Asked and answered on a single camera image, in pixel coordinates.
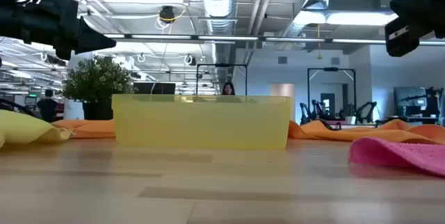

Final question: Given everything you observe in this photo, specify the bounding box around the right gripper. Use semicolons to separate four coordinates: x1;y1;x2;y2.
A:
389;0;445;39

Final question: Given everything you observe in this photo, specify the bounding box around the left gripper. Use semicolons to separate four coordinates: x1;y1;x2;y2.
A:
29;0;118;61

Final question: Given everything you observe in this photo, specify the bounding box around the orange microfiber towel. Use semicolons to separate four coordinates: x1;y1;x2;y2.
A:
287;118;445;145
51;118;115;139

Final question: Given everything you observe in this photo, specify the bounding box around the yellow microfiber towel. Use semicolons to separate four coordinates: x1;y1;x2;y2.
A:
0;109;74;149

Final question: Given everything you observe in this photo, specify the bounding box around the yellow translucent plastic bin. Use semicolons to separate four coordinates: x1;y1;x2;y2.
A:
111;94;292;150

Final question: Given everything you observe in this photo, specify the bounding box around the pink microfiber towel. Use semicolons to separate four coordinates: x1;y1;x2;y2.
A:
348;136;445;178

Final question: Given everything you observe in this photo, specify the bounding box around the green potted plant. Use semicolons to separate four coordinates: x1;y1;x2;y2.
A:
61;56;135;120

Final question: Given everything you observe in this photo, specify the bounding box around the person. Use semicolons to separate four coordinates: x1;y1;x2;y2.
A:
216;81;243;104
36;89;59;123

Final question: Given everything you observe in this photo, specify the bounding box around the black ceiling cable reel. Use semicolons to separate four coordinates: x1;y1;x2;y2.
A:
159;5;176;24

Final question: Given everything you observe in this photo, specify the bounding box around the black metal station frame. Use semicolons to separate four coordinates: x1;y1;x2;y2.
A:
196;63;248;96
307;66;357;120

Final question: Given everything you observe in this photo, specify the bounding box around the round silver air duct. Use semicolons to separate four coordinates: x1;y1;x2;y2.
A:
198;0;241;65

